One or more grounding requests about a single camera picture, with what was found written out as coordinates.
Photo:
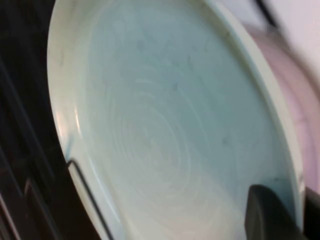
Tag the mint green plate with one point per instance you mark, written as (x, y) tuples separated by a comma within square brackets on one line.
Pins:
[(162, 100)]

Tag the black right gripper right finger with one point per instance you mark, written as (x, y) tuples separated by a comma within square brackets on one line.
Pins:
[(313, 217)]

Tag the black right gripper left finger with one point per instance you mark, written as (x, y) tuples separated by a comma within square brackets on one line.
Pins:
[(267, 215)]

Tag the lilac plate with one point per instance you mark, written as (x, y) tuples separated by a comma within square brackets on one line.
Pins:
[(295, 100)]

